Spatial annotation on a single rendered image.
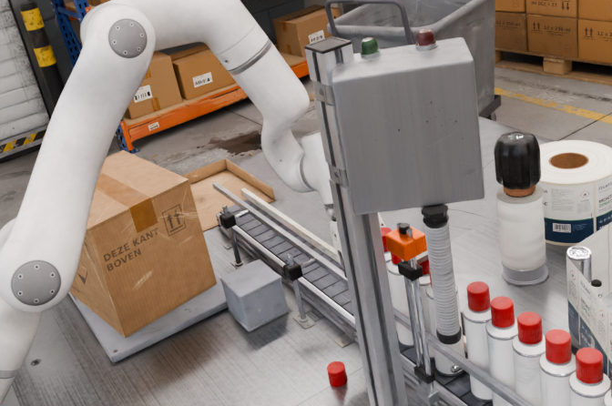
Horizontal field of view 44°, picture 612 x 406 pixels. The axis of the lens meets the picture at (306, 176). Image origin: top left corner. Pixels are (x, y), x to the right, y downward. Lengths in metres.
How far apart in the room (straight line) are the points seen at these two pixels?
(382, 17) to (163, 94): 1.63
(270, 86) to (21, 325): 0.57
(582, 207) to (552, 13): 3.36
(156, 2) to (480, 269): 0.82
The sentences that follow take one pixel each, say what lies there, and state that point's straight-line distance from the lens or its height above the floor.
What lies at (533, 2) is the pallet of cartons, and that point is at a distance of 4.96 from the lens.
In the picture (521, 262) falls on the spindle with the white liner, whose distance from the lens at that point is 1.50.
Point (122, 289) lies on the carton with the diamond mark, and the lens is 1.61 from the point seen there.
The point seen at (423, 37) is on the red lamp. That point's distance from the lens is 0.96.
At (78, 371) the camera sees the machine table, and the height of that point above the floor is 0.83.
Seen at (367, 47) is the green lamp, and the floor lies 1.49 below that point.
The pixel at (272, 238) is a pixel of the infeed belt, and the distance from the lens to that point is 1.80.
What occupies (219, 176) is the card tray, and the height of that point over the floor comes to 0.83.
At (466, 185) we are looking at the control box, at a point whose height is 1.31.
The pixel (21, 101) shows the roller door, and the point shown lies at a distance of 5.45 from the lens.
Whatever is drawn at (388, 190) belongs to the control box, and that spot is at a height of 1.32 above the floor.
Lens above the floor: 1.77
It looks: 26 degrees down
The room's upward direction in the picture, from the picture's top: 11 degrees counter-clockwise
